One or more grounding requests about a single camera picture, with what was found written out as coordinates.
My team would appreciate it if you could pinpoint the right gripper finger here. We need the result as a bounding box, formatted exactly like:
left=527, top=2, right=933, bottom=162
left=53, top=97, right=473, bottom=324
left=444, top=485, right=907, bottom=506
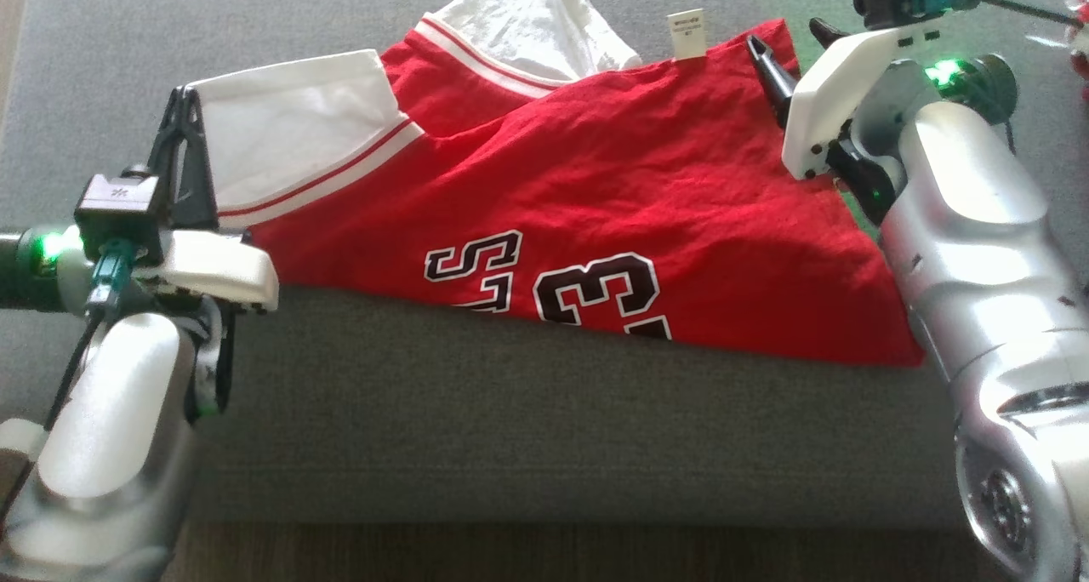
left=746, top=35, right=797, bottom=129
left=807, top=17, right=852, bottom=49

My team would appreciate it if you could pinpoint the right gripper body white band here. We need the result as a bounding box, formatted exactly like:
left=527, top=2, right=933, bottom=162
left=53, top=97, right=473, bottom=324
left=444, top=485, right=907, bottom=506
left=780, top=17, right=1019, bottom=227

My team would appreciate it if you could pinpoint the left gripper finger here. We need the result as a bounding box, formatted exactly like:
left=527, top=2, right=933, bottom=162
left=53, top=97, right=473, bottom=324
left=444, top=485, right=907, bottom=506
left=148, top=87, right=187, bottom=227
left=174, top=88, right=220, bottom=230

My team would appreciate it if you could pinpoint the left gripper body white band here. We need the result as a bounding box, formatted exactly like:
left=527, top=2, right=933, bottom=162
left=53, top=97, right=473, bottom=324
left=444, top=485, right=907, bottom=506
left=0, top=223, right=281, bottom=421

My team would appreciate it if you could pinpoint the red white basketball jersey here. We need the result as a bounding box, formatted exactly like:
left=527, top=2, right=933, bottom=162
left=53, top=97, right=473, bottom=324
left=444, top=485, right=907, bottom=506
left=185, top=0, right=927, bottom=369

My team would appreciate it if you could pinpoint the red white toy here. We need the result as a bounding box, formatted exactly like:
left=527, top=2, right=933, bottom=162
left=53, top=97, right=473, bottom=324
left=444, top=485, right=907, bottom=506
left=1063, top=0, right=1089, bottom=100

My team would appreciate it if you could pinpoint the grey fabric sofa seat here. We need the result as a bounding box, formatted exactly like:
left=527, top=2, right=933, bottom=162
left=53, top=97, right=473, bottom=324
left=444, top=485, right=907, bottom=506
left=0, top=0, right=1089, bottom=529

